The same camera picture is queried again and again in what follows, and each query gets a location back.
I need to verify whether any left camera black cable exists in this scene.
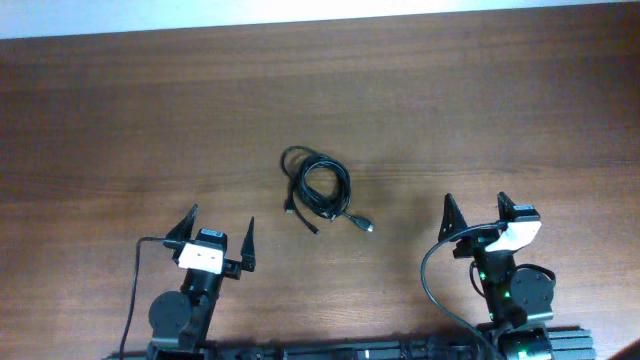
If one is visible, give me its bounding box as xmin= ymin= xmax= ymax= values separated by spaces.
xmin=117 ymin=236 xmax=176 ymax=360

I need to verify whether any black cable thick plug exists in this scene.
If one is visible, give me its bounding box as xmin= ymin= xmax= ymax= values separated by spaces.
xmin=296 ymin=153 xmax=374 ymax=232

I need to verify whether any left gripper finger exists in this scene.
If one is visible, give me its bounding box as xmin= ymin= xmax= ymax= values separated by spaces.
xmin=241 ymin=217 xmax=256 ymax=272
xmin=165 ymin=204 xmax=199 ymax=242

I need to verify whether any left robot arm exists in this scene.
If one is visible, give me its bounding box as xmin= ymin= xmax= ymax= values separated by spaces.
xmin=147 ymin=205 xmax=256 ymax=359

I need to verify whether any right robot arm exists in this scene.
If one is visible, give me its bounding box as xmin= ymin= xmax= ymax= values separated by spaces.
xmin=438 ymin=192 xmax=556 ymax=359

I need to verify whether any black usb cable coil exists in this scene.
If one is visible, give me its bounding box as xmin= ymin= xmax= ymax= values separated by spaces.
xmin=287 ymin=157 xmax=349 ymax=221

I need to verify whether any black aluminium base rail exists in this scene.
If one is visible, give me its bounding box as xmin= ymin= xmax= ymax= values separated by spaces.
xmin=123 ymin=328 xmax=597 ymax=360

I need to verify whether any right camera black cable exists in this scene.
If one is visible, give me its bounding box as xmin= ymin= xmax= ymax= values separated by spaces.
xmin=420 ymin=222 xmax=506 ymax=360

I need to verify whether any camera black cable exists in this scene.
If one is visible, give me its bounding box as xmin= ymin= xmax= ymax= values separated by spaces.
xmin=420 ymin=222 xmax=506 ymax=360
xmin=117 ymin=236 xmax=176 ymax=360

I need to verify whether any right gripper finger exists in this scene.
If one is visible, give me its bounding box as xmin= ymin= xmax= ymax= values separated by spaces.
xmin=497 ymin=192 xmax=516 ymax=222
xmin=438 ymin=193 xmax=468 ymax=242

